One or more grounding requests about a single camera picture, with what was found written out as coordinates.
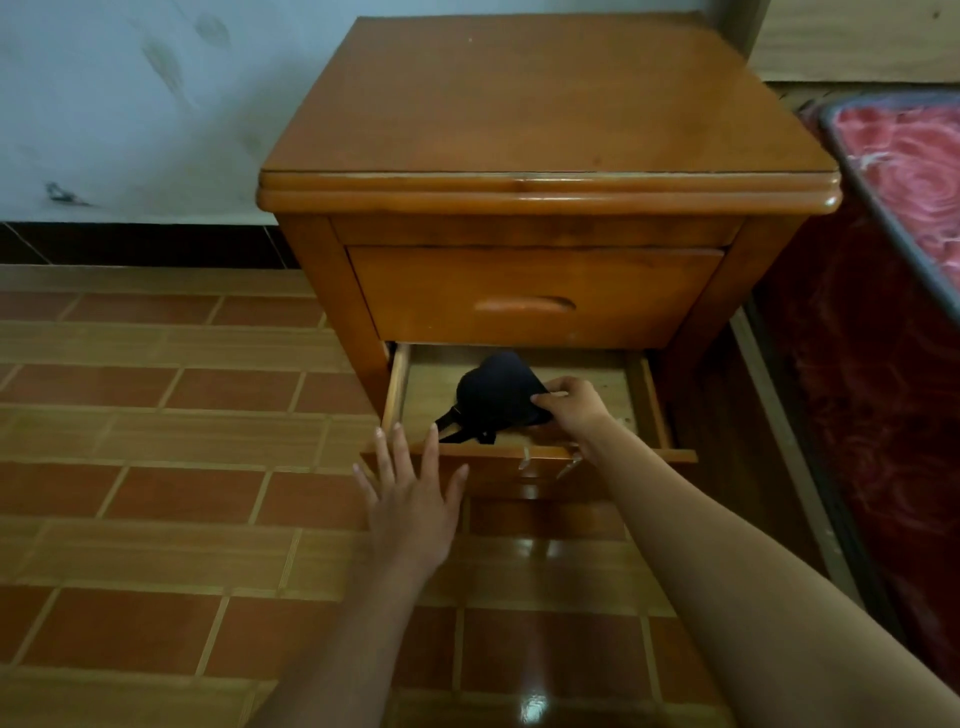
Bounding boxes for person's left hand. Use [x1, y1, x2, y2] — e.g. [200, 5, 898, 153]
[352, 422, 471, 585]

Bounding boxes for person's right hand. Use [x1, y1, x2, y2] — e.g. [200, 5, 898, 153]
[531, 375, 613, 445]

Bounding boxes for black bra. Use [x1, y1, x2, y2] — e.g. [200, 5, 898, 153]
[435, 351, 556, 445]

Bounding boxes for person's right forearm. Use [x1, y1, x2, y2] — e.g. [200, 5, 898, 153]
[577, 416, 960, 728]

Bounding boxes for person's left forearm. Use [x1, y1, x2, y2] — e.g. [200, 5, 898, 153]
[251, 558, 430, 728]

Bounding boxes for open wooden drawer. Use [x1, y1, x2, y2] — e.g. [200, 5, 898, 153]
[361, 343, 699, 502]

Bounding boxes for closed wooden drawer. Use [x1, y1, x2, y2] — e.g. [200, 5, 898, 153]
[348, 246, 725, 351]

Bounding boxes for wooden nightstand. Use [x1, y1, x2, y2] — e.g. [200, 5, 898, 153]
[256, 13, 843, 502]

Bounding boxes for red floral mattress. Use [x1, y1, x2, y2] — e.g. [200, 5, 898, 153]
[753, 93, 960, 687]

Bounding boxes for wooden bed frame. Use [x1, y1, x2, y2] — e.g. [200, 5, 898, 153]
[729, 0, 960, 609]

